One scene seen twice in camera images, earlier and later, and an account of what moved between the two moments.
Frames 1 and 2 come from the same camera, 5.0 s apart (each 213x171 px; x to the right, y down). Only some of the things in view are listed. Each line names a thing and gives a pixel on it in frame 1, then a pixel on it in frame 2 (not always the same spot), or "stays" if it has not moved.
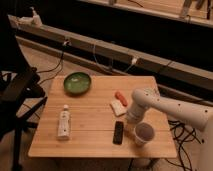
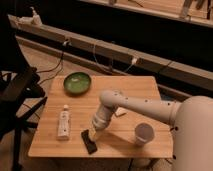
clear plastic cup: x=143 y=132 stays
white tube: x=64 y=127 stays
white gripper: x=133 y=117 to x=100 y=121
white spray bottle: x=36 y=18 stays
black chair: x=21 y=90 stays
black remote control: x=118 y=133 to x=90 y=145
